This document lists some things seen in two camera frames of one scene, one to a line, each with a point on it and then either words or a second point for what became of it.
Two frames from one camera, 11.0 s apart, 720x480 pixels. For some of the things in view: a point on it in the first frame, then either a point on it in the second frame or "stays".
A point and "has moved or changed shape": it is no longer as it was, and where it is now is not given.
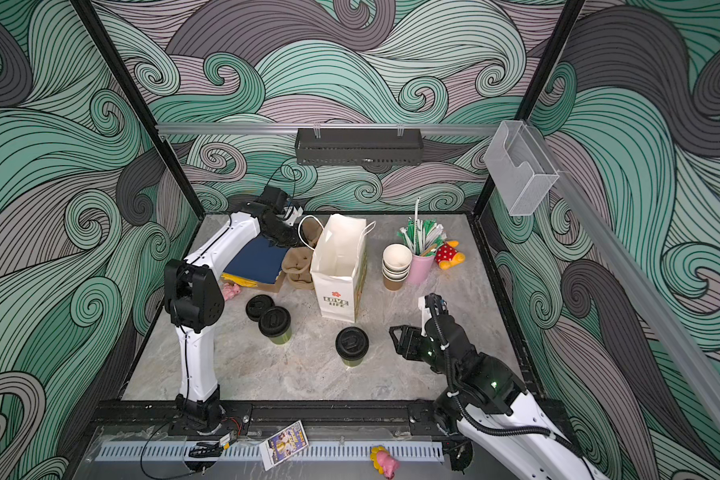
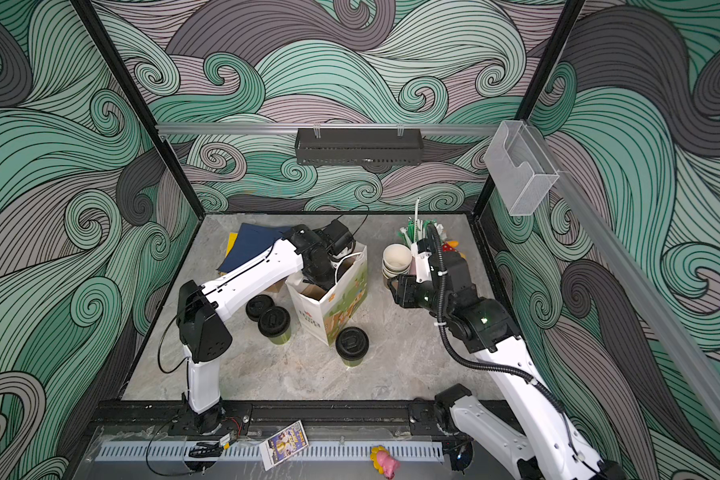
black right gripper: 412,338 → 408,294
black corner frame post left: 98,32 stays
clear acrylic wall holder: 520,169 stays
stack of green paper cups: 396,263 stays
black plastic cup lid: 274,321 stays
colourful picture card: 283,445 stays
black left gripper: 293,243 → 325,286
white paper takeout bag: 339,265 has moved or changed shape
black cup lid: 352,342 stays
